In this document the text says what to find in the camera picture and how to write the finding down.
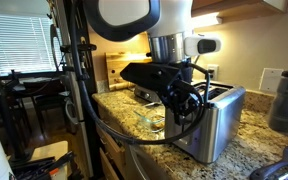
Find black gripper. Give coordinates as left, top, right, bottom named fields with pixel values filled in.
left=165, top=61, right=202, bottom=126

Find stainless steel two-slot toaster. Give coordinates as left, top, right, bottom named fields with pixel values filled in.
left=163, top=81, right=247, bottom=164

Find brown bread chunk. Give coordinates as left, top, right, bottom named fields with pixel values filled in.
left=150, top=114, right=166, bottom=132

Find square clear glass bowl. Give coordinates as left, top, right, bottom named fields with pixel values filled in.
left=133, top=109, right=167, bottom=134

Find wooden cutting board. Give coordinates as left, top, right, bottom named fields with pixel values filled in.
left=104, top=51, right=152, bottom=92

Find under-cabinet light strip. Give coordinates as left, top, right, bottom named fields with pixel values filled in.
left=192, top=12, right=224, bottom=29

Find wooden drawer cabinet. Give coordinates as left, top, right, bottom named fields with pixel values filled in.
left=94, top=116, right=128, bottom=180

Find grey water bottle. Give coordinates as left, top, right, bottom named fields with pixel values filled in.
left=267, top=64, right=288, bottom=133

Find wooden upper cabinet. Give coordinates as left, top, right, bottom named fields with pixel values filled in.
left=191, top=0, right=288, bottom=25

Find black robot stand column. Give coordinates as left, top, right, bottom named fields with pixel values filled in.
left=61, top=0, right=103, bottom=179

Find dark dining table and chairs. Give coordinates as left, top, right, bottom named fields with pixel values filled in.
left=0, top=69, right=72, bottom=141

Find black tool pile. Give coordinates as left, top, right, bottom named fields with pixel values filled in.
left=9, top=150, right=77, bottom=180

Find window with white blinds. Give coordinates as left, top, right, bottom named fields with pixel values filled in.
left=0, top=13, right=63, bottom=76

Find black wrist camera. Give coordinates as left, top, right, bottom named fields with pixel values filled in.
left=119, top=61, right=182, bottom=93

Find white wall outlet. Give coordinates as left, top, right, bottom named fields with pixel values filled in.
left=206, top=63, right=220, bottom=82

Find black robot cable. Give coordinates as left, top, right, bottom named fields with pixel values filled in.
left=68, top=0, right=212, bottom=146

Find white blank wall plate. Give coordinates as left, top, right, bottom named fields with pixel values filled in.
left=258, top=67, right=284, bottom=94

